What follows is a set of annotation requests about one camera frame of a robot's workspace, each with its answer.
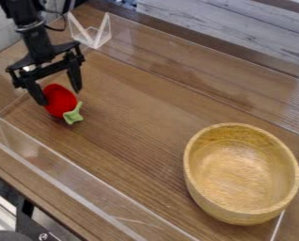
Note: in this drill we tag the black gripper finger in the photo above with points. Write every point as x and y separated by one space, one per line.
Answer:
35 91
75 75

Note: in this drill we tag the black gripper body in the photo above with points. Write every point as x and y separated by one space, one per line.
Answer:
46 58

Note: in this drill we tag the clear acrylic front wall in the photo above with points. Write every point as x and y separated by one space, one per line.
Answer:
85 203

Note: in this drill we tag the clear acrylic corner bracket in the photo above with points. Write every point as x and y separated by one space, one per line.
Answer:
94 37

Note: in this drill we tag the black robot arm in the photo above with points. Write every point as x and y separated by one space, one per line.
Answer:
26 12

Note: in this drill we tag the red felt strawberry toy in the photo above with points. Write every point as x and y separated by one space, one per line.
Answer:
63 105

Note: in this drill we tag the wooden bowl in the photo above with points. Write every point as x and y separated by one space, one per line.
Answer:
241 173

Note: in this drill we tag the black table leg bracket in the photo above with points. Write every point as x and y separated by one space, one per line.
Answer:
27 226

